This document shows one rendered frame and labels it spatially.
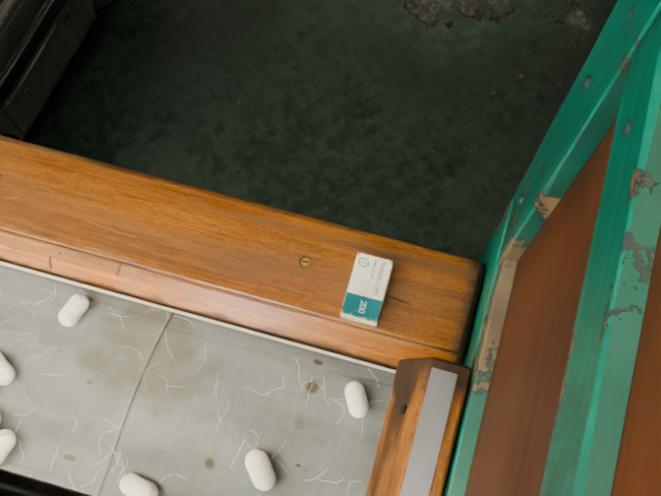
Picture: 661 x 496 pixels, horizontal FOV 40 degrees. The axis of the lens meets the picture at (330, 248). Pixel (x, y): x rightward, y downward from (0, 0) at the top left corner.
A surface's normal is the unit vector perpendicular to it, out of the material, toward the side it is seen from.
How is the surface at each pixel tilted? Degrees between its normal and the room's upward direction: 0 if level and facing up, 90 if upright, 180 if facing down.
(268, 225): 0
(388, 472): 67
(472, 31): 0
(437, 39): 0
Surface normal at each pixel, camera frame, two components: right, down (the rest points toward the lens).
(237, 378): -0.01, -0.29
